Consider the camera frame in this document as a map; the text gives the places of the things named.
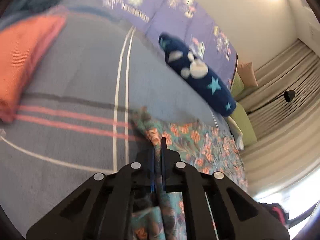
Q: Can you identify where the floral teal pink garment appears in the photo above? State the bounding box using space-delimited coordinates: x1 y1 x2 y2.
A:
131 108 248 239

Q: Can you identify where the blue striped bed blanket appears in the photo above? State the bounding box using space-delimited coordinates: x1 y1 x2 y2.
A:
1 4 228 235

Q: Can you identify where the green pillow near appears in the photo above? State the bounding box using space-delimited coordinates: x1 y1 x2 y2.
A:
231 102 257 147

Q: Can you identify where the green pillow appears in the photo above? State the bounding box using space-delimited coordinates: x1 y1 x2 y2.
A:
231 73 245 98
231 102 257 147

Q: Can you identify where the green pillow far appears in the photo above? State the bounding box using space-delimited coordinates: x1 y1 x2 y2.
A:
231 73 245 98

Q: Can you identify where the beige curtain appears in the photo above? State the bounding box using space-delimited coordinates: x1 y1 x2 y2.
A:
238 40 319 195

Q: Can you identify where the black floor lamp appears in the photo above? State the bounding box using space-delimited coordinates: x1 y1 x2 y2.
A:
246 89 296 116

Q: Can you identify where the beige cushion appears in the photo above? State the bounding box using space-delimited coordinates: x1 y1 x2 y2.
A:
237 62 258 87

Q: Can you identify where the folded pink garment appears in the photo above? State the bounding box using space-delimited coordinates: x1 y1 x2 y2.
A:
1 15 66 123

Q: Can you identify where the purple tree print sheet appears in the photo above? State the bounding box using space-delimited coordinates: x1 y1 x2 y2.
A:
69 0 238 88

